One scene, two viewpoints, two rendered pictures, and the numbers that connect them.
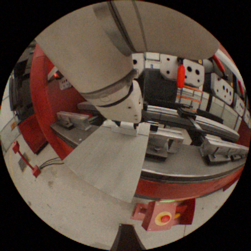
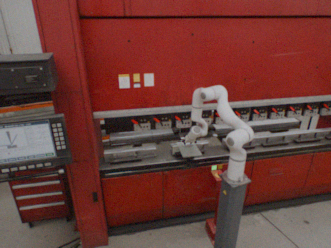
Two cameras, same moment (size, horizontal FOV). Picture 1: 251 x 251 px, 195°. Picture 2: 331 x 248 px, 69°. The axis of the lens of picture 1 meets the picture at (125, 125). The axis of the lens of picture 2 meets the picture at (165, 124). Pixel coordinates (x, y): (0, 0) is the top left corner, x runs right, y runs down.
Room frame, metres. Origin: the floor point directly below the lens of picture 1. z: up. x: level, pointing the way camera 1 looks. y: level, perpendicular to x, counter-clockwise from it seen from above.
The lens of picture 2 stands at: (-1.42, 1.28, 2.19)
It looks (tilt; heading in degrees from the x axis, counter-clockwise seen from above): 25 degrees down; 328
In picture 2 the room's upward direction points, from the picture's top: straight up
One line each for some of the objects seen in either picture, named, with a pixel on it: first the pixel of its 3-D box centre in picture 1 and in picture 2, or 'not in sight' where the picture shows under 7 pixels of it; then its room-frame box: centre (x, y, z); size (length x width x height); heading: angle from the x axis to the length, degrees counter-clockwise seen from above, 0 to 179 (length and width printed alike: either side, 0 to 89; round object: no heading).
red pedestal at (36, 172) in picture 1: (25, 160); not in sight; (-0.04, 1.86, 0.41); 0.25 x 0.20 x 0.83; 159
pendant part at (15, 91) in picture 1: (13, 95); (32, 141); (0.21, 1.29, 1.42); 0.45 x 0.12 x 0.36; 75
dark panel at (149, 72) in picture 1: (123, 87); (153, 113); (0.86, 0.02, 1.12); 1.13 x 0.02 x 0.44; 69
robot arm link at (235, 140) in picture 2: not in sight; (236, 145); (-0.40, 0.02, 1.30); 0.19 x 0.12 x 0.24; 96
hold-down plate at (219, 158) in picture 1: (220, 159); (241, 147); (0.03, -0.57, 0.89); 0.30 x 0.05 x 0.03; 69
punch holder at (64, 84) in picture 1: (68, 76); (141, 121); (0.44, 0.38, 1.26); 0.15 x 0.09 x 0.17; 69
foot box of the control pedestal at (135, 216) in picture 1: (141, 212); (217, 230); (-0.13, -0.19, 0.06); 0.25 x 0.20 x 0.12; 161
